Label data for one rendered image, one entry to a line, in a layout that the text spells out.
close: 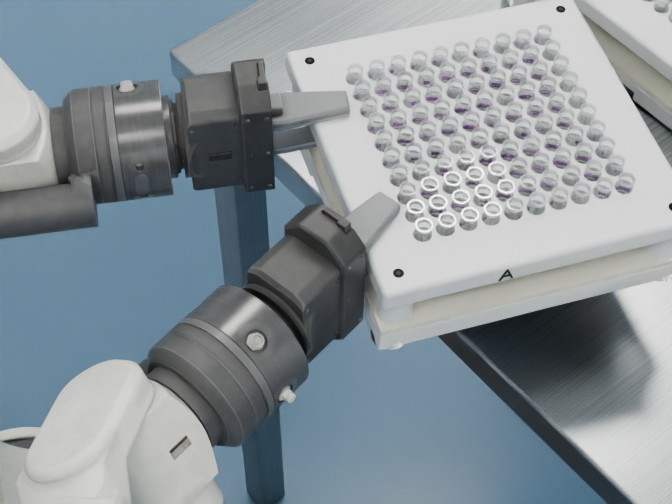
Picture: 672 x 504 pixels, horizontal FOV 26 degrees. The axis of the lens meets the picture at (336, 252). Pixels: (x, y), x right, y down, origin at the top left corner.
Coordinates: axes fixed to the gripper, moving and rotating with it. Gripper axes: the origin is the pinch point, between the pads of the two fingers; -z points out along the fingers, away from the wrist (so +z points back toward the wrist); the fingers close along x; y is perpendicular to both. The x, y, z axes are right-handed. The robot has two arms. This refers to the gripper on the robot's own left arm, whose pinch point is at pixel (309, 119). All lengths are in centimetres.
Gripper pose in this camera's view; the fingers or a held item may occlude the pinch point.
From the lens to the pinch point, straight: 112.0
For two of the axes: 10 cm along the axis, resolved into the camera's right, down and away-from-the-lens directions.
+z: -9.9, 1.3, -1.0
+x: -0.1, 5.9, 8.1
